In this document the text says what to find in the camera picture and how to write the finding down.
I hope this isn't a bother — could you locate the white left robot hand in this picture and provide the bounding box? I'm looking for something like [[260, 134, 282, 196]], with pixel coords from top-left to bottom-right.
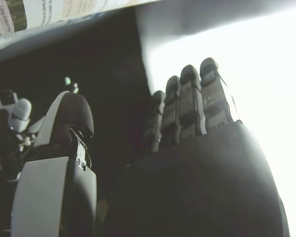
[[11, 57, 291, 237]]

